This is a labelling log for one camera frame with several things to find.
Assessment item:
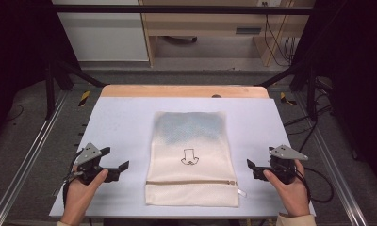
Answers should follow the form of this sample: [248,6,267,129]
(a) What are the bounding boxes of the person's left hand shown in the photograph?
[61,169,109,218]

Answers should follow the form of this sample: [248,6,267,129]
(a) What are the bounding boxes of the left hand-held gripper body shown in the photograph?
[71,142,120,186]

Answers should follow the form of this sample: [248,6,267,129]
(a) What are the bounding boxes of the black floor cable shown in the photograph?
[5,104,25,122]

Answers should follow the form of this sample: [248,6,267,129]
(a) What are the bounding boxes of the black floor cables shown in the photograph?
[283,103,334,153]

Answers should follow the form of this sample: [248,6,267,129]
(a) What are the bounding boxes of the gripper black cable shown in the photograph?
[298,166,335,204]
[62,150,84,210]

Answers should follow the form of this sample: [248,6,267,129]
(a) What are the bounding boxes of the white table mat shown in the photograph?
[48,96,317,219]

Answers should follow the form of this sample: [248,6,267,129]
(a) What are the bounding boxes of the light wooden desk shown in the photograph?
[139,0,314,68]

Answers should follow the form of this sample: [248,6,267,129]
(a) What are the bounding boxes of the white cabinet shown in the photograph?
[52,0,150,62]

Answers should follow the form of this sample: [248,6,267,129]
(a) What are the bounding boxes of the black horizontal frame bar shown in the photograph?
[51,4,315,16]

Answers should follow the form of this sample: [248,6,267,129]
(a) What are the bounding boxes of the person's right hand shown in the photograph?
[262,159,311,218]

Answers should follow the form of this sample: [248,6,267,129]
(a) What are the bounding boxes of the black metal stand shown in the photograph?
[255,60,319,122]
[44,59,107,121]

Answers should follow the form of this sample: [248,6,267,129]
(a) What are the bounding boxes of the black hanging cables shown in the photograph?
[261,1,297,67]

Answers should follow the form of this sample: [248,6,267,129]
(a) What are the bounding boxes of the wooden table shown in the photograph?
[100,84,270,99]

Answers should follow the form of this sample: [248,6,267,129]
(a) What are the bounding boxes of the yellow black tape strip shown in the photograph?
[279,91,298,106]
[78,90,92,107]

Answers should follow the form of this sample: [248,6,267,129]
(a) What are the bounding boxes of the cream mesh laundry bag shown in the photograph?
[144,110,248,208]

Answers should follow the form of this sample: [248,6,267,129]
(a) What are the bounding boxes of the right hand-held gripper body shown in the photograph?
[253,144,309,186]

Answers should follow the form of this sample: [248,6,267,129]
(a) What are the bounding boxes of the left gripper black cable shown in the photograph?
[62,150,84,210]

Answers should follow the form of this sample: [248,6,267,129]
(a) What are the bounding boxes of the aluminium floor rail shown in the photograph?
[294,90,369,226]
[0,90,70,226]

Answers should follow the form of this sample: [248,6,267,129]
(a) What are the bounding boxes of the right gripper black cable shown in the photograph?
[298,166,335,204]

